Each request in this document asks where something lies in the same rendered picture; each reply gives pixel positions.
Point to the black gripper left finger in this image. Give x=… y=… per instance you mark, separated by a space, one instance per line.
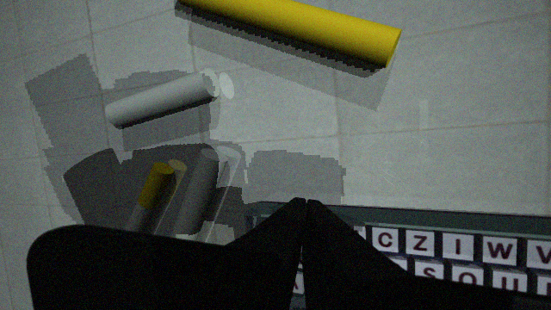
x=86 y=267

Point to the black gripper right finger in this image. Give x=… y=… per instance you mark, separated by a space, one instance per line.
x=343 y=271

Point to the grey keyboard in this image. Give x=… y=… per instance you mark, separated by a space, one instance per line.
x=507 y=251

